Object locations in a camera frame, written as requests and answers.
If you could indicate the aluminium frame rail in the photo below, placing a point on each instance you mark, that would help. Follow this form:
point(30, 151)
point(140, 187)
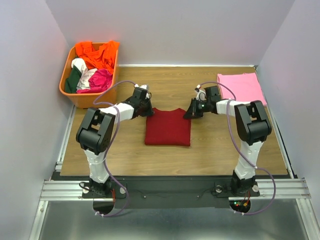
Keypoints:
point(281, 212)

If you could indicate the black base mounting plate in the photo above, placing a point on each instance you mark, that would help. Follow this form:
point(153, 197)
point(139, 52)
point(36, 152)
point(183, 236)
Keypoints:
point(169, 192)

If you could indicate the orange plastic laundry basket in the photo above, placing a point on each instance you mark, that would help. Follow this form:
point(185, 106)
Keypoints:
point(85, 100)

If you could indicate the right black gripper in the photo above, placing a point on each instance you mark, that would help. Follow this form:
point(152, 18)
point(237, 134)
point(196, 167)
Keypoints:
point(192, 111)

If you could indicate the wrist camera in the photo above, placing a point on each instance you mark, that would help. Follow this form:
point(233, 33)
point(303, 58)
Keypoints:
point(211, 94)
point(141, 92)

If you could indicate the white t shirt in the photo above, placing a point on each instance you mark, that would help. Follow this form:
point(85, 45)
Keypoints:
point(82, 74)

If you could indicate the orange t shirt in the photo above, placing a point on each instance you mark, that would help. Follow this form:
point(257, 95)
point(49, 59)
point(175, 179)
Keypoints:
point(102, 58)

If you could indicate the dark red t shirt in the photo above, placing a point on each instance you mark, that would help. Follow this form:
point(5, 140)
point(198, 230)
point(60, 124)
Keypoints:
point(168, 128)

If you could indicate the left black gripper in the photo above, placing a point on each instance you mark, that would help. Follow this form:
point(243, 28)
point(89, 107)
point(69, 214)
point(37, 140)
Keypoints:
point(149, 111)

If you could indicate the folded pink t shirt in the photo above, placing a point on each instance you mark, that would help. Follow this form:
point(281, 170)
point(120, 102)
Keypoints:
point(245, 87)

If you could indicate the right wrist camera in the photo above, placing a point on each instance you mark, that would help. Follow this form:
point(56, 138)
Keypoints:
point(211, 94)

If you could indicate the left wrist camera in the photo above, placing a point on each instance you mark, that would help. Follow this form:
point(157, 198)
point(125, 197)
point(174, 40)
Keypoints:
point(141, 92)

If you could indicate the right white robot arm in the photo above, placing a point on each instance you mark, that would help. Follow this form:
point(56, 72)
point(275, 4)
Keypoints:
point(248, 126)

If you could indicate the magenta t shirt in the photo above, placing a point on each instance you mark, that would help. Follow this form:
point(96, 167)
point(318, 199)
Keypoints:
point(94, 81)

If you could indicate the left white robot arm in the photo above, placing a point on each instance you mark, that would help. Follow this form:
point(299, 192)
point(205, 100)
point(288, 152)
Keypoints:
point(96, 134)

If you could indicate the dark green t shirt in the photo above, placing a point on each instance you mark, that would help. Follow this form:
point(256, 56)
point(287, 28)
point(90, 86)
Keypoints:
point(72, 81)

